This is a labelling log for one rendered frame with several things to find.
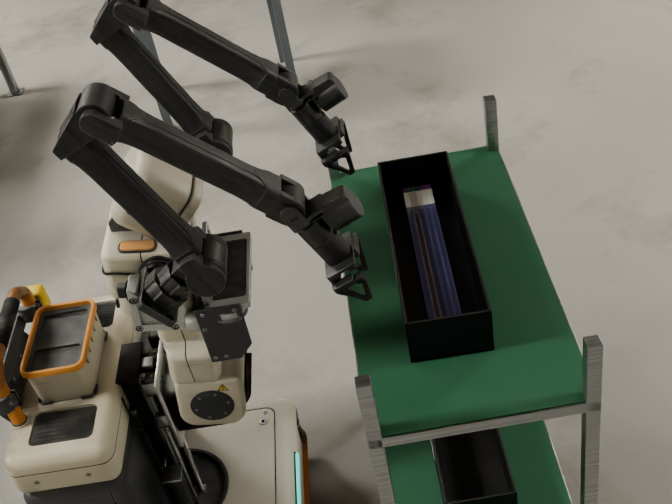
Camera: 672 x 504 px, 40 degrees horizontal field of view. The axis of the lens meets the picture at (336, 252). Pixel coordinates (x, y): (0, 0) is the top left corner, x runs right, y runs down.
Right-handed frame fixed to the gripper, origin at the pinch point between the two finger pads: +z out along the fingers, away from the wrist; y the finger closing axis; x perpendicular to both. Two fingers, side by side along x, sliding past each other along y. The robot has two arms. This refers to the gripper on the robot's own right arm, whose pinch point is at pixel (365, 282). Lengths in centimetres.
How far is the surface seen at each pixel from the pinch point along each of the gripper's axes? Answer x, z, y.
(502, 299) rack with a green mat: -17.3, 28.5, 7.4
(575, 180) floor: -29, 139, 169
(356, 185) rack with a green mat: 7, 16, 58
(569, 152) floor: -31, 140, 189
